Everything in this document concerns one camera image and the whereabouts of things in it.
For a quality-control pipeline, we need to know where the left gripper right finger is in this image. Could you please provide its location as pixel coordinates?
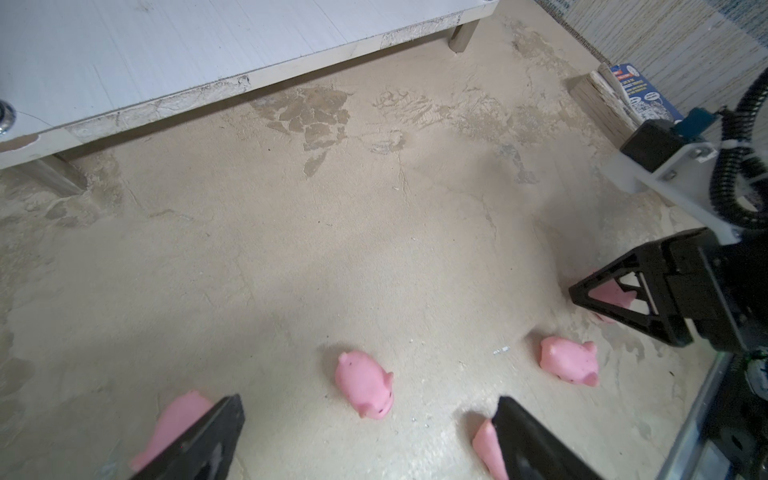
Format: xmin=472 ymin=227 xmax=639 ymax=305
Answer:
xmin=492 ymin=396 xmax=602 ymax=480

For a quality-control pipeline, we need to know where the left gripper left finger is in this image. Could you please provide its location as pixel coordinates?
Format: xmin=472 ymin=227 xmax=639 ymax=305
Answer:
xmin=133 ymin=394 xmax=245 ymax=480

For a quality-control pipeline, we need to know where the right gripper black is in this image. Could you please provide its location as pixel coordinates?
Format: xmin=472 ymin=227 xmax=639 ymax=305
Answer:
xmin=568 ymin=229 xmax=767 ymax=352

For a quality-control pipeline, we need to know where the pink pig toy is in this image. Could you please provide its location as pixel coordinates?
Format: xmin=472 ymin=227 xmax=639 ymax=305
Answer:
xmin=472 ymin=418 xmax=509 ymax=480
xmin=335 ymin=350 xmax=394 ymax=420
xmin=588 ymin=279 xmax=637 ymax=309
xmin=539 ymin=336 xmax=599 ymax=387
xmin=130 ymin=390 xmax=214 ymax=472

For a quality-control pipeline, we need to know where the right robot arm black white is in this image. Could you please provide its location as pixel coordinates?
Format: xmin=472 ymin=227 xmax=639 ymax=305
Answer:
xmin=569 ymin=75 xmax=767 ymax=479

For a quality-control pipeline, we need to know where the white two-tier shelf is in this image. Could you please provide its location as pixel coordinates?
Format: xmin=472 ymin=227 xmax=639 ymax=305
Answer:
xmin=1 ymin=1 xmax=496 ymax=191

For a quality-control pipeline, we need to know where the blue picture book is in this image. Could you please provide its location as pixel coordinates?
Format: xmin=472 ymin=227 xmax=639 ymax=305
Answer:
xmin=568 ymin=63 xmax=683 ymax=147

